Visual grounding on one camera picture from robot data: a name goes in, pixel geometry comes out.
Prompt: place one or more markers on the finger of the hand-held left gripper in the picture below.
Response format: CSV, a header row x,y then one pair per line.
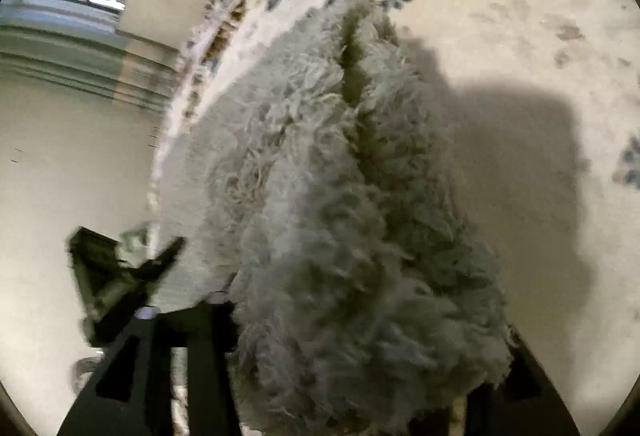
x,y
160,261

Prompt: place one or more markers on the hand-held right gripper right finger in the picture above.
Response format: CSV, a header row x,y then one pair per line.
x,y
530,406

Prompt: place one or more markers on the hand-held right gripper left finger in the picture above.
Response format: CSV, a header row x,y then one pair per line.
x,y
210,366

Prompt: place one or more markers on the grey fluffy blanket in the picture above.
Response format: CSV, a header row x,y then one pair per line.
x,y
325,216

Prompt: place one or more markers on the green striped curtain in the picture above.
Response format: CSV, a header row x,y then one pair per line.
x,y
75,60

